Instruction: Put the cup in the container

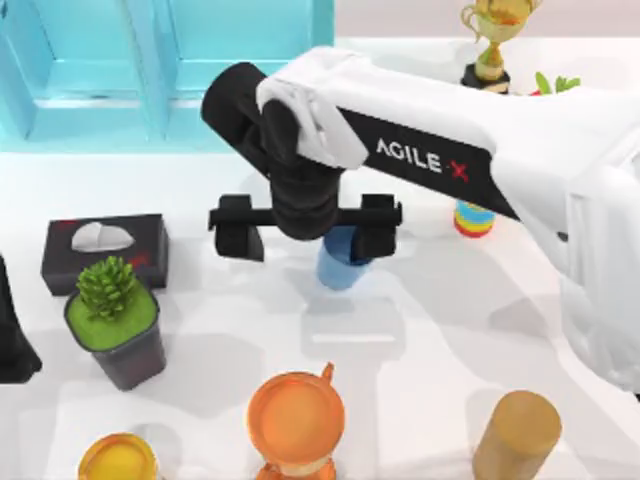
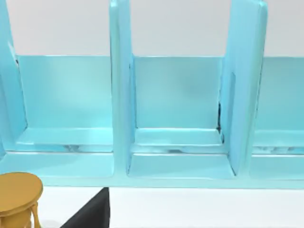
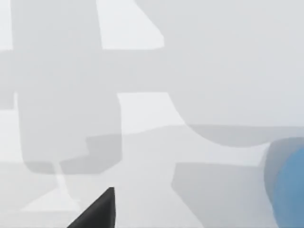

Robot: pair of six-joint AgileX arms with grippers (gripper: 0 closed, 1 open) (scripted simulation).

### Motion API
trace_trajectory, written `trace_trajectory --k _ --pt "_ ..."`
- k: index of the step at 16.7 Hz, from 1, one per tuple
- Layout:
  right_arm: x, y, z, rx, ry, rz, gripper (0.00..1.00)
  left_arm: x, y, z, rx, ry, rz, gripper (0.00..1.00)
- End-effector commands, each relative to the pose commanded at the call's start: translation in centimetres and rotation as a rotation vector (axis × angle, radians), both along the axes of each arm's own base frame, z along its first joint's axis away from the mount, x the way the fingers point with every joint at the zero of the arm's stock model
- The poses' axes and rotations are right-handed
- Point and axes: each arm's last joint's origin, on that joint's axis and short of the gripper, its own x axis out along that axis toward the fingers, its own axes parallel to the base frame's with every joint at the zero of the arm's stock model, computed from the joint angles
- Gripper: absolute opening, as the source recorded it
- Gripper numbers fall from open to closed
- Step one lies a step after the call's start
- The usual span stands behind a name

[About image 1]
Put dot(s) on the tan wooden cylinder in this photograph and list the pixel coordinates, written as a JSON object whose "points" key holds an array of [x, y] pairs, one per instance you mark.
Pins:
{"points": [[515, 440]]}

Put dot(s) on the stack of coloured rings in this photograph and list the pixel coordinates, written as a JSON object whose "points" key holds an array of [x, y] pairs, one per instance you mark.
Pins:
{"points": [[472, 222]]}

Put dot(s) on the light blue cup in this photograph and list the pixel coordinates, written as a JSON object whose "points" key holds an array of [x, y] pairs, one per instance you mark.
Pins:
{"points": [[336, 270]]}

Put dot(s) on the gold trophy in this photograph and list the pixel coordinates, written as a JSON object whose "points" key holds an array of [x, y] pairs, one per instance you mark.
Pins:
{"points": [[492, 30]]}

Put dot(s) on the orange translucent cup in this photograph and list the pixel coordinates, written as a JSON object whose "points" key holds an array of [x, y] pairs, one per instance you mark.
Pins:
{"points": [[295, 415]]}

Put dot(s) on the black tissue box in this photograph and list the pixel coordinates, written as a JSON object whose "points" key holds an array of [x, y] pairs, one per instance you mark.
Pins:
{"points": [[60, 260]]}

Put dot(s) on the yellow translucent cup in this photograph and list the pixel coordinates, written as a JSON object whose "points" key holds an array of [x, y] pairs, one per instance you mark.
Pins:
{"points": [[117, 460]]}

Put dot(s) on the grey pot with green plant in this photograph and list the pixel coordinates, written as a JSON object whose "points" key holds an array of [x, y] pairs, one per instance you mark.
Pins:
{"points": [[117, 325]]}

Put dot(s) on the red and green plant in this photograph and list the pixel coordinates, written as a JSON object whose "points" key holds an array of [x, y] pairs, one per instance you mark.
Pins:
{"points": [[557, 85]]}

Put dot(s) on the light blue rack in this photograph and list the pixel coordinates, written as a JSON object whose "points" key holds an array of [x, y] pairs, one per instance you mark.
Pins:
{"points": [[100, 75]]}

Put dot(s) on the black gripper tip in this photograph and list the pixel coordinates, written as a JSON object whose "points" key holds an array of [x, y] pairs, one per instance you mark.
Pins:
{"points": [[12, 340]]}

